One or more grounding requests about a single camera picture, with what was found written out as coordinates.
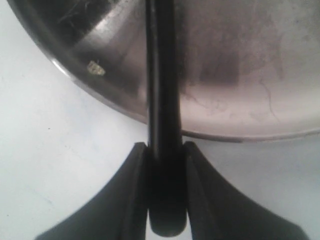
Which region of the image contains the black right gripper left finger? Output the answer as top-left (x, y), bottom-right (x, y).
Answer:
top-left (37, 142), bottom-right (147, 240)

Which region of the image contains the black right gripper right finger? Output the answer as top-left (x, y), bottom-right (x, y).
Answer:
top-left (184, 141), bottom-right (307, 240)

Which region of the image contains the black knife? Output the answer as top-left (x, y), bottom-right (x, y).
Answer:
top-left (145, 0), bottom-right (187, 238)

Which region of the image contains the green cucumber slice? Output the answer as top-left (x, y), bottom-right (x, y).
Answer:
top-left (87, 61), bottom-right (106, 76)

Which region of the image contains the round steel plate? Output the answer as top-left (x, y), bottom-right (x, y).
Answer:
top-left (8, 0), bottom-right (320, 142)

